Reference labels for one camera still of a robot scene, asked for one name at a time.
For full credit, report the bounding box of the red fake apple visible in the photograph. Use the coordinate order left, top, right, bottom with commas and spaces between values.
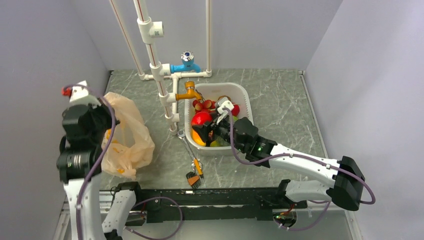
231, 104, 240, 117
190, 111, 213, 126

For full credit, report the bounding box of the orange black brush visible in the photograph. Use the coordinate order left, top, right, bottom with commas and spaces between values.
185, 171, 203, 190

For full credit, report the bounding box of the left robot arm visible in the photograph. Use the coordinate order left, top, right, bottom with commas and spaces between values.
56, 103, 144, 240

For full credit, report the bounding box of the blue faucet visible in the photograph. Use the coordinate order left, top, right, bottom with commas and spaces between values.
170, 51, 201, 74

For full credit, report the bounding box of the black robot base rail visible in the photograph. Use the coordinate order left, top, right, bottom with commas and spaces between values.
110, 182, 308, 223

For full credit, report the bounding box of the peach plastic bag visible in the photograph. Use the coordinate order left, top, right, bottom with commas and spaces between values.
101, 92, 155, 181

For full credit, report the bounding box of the green netted fake melon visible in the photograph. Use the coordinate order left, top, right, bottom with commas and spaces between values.
216, 136, 231, 147

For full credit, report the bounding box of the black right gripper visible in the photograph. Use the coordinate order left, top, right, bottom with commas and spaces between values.
193, 111, 247, 153

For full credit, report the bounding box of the white plastic basin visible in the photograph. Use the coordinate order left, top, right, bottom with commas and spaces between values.
183, 82, 254, 156

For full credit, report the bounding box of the orange faucet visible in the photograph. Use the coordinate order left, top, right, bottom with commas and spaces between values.
175, 81, 203, 101

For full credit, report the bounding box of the yellow green small mango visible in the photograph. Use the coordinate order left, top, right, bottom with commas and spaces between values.
209, 140, 221, 148

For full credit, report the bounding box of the white PVC pipe frame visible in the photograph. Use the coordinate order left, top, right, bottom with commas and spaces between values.
109, 0, 212, 136

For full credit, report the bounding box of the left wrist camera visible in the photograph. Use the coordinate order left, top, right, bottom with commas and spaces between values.
61, 80, 101, 108

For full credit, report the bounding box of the yellow orange fake mango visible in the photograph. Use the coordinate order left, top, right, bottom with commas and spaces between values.
190, 129, 207, 147

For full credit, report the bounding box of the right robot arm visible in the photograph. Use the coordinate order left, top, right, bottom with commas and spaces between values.
192, 116, 365, 211

